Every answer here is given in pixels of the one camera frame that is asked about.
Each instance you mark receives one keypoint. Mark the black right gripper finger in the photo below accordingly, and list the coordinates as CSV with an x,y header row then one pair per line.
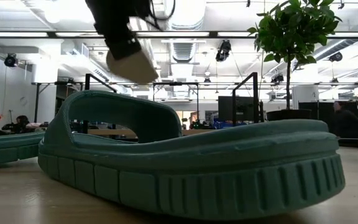
x,y
124,48

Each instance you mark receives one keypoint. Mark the grey rubber slide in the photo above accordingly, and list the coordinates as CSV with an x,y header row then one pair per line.
x,y
135,70

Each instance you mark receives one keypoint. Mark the green rubber slide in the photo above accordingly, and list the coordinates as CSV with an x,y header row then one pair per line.
x,y
197,174
8,149

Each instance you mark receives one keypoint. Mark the black ceiling spot lamp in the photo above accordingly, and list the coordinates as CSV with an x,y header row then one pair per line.
x,y
277,78
10,60
223,51
336,56

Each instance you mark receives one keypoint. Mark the black background screen box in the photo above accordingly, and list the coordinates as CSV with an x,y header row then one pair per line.
x,y
225,107

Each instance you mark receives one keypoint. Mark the person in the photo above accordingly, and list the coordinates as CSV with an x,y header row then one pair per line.
x,y
22,119
346,121

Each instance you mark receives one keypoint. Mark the green leafy plant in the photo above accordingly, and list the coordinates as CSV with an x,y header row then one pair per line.
x,y
294,28

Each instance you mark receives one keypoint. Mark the black plant pot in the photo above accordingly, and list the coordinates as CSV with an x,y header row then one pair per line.
x,y
287,114

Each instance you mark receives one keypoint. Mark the black partition panels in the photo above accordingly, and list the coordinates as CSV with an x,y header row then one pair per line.
x,y
322,112

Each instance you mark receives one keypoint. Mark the wooden shelf with black frame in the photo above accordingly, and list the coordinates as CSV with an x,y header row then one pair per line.
x,y
255,99

